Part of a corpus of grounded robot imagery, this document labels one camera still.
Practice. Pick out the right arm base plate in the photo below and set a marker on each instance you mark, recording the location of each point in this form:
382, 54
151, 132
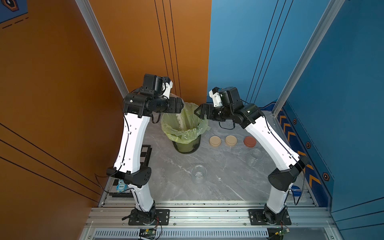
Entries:
256, 216

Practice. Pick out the yellow-green plastic bin liner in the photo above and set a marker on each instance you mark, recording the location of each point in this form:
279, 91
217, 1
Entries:
185, 127

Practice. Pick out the left aluminium corner post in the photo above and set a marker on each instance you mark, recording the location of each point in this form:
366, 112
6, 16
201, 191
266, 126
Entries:
103, 46

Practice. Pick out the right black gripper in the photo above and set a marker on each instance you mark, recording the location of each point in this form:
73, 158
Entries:
210, 113

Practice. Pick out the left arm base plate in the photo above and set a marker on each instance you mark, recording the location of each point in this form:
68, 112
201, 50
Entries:
159, 217

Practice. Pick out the right aluminium corner post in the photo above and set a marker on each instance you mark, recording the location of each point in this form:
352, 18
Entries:
316, 38

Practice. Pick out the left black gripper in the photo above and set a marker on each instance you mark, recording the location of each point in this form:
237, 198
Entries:
174, 107

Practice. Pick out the green circuit board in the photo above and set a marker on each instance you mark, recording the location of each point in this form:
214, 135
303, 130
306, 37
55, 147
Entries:
282, 233
147, 234

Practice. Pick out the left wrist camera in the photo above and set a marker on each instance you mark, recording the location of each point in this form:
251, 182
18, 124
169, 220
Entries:
167, 87

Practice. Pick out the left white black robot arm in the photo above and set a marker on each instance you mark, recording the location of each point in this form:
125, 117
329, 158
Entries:
127, 162

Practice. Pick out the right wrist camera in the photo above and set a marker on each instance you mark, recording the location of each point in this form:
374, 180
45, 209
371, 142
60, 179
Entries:
216, 97

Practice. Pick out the blue owl figurine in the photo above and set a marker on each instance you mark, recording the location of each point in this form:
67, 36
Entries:
121, 187

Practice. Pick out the blue silver can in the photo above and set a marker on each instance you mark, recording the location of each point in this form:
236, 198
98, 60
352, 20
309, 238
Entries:
296, 191

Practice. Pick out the right green circuit board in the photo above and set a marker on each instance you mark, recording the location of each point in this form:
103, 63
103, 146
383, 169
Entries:
282, 233

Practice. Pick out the aluminium front rail frame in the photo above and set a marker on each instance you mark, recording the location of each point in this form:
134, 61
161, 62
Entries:
213, 220

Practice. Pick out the red jar lid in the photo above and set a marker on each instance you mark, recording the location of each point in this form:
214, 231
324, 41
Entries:
250, 142

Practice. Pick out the glass jar with rice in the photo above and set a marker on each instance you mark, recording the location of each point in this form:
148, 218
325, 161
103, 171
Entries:
253, 157

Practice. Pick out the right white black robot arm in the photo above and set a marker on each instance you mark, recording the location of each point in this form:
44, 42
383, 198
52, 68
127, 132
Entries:
288, 163

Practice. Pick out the aluminium corner post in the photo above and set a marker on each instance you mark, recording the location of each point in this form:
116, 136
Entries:
316, 38
103, 46

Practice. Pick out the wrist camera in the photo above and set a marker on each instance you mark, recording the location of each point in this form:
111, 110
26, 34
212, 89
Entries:
167, 87
216, 97

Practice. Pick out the left green circuit board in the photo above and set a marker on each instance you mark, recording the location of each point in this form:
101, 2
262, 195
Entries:
147, 234

